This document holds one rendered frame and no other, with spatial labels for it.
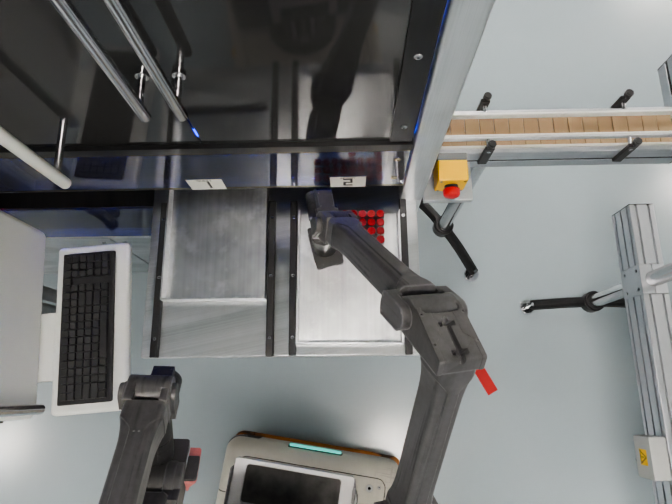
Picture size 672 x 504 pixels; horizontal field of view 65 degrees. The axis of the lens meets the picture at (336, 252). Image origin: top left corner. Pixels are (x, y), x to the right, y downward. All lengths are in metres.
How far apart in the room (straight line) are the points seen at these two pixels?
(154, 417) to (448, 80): 0.69
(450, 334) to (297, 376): 1.51
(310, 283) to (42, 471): 1.52
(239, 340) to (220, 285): 0.15
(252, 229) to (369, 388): 1.02
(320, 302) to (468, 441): 1.11
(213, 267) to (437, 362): 0.82
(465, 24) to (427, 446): 0.59
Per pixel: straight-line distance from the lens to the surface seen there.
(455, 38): 0.84
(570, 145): 1.53
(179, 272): 1.43
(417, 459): 0.84
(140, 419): 0.85
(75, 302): 1.57
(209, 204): 1.46
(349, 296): 1.35
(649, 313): 1.91
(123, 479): 0.80
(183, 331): 1.40
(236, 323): 1.37
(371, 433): 2.21
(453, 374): 0.74
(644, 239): 1.97
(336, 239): 1.02
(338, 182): 1.28
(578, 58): 2.89
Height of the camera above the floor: 2.21
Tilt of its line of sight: 75 degrees down
